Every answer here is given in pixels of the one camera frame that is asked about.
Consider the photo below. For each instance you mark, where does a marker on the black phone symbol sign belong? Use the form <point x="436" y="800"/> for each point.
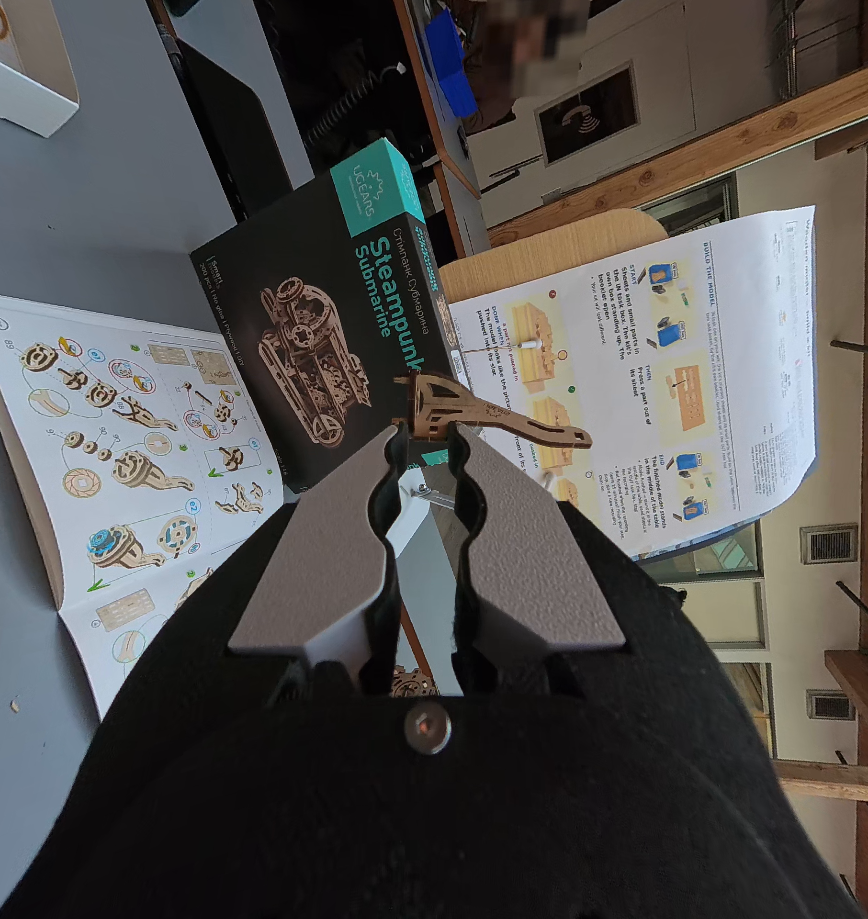
<point x="584" y="115"/>

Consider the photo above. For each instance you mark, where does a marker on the white cardboard box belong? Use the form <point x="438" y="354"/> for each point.
<point x="39" y="100"/>

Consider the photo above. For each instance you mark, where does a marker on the white wall vent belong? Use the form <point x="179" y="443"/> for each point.
<point x="831" y="704"/>
<point x="829" y="544"/>

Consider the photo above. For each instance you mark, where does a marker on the printed task instruction sheet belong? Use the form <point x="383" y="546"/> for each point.
<point x="692" y="323"/>

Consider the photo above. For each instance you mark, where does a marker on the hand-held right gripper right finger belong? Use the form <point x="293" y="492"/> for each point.
<point x="541" y="574"/>

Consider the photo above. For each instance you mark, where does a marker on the black flat panel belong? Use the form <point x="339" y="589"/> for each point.
<point x="225" y="122"/>

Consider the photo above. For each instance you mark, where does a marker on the wooden sheet holder board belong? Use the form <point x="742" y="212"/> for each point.
<point x="548" y="244"/>

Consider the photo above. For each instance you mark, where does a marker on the long white table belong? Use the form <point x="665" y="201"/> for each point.
<point x="452" y="158"/>

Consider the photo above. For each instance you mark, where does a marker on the illustrated instruction booklet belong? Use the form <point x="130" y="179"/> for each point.
<point x="82" y="445"/>

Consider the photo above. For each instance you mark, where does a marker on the blue plastic bin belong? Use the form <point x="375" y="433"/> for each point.
<point x="448" y="64"/>

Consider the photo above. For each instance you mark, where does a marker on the dark model kit box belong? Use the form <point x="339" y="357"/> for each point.
<point x="276" y="273"/>

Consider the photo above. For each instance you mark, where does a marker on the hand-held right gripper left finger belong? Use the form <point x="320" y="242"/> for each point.
<point x="319" y="574"/>

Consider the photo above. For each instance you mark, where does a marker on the assembled wooden model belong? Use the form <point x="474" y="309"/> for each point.
<point x="412" y="682"/>

